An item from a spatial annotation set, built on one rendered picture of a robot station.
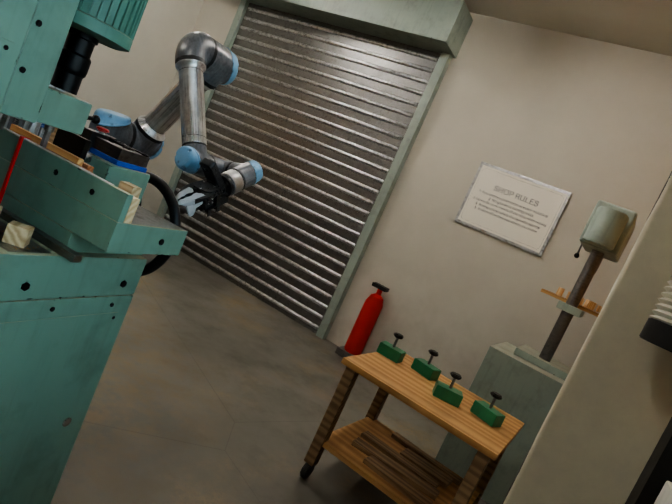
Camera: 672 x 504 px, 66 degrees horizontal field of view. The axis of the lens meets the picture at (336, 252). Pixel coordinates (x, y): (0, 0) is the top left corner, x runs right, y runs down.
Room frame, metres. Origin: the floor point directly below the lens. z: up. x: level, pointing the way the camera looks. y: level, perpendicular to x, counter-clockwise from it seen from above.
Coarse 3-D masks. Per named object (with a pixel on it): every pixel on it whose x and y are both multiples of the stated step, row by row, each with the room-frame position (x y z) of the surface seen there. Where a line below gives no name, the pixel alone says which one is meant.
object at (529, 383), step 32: (608, 224) 2.38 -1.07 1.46; (576, 256) 2.85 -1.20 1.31; (608, 256) 2.68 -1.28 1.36; (576, 288) 2.65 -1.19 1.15; (512, 352) 2.70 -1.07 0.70; (544, 352) 2.65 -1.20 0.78; (480, 384) 2.59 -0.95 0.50; (512, 384) 2.52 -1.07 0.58; (544, 384) 2.46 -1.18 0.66; (544, 416) 2.43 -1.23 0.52; (448, 448) 2.59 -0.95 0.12; (512, 448) 2.46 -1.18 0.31; (512, 480) 2.43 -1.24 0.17
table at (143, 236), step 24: (0, 168) 1.03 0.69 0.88; (24, 192) 1.00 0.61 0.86; (48, 192) 0.98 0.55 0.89; (48, 216) 0.97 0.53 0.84; (72, 216) 0.95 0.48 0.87; (96, 216) 0.93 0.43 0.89; (144, 216) 1.07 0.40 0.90; (96, 240) 0.93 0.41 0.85; (120, 240) 0.94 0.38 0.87; (144, 240) 1.00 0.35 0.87; (168, 240) 1.07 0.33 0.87
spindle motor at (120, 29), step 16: (80, 0) 0.98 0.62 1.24; (96, 0) 0.99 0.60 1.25; (112, 0) 1.00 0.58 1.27; (128, 0) 1.03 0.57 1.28; (144, 0) 1.07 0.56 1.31; (80, 16) 0.98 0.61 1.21; (96, 16) 0.99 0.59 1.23; (112, 16) 1.01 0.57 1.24; (128, 16) 1.04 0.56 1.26; (96, 32) 0.99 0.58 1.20; (112, 32) 1.02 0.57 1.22; (128, 32) 1.06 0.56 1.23; (112, 48) 1.11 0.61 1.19; (128, 48) 1.07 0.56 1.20
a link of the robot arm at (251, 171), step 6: (234, 162) 1.68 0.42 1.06; (246, 162) 1.67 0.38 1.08; (252, 162) 1.68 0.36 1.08; (228, 168) 1.66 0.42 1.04; (234, 168) 1.62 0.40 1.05; (240, 168) 1.62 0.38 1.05; (246, 168) 1.64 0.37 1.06; (252, 168) 1.65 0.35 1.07; (258, 168) 1.67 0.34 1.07; (240, 174) 1.60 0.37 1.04; (246, 174) 1.62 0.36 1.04; (252, 174) 1.65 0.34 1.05; (258, 174) 1.67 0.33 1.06; (246, 180) 1.62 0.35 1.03; (252, 180) 1.65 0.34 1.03; (258, 180) 1.69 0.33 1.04; (246, 186) 1.63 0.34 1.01
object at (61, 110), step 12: (48, 96) 1.00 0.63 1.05; (60, 96) 1.02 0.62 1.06; (72, 96) 1.06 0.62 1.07; (48, 108) 1.00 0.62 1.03; (60, 108) 1.03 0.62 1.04; (72, 108) 1.05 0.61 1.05; (84, 108) 1.08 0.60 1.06; (48, 120) 1.01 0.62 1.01; (60, 120) 1.04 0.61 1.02; (72, 120) 1.06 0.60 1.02; (84, 120) 1.09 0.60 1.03; (72, 132) 1.07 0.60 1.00
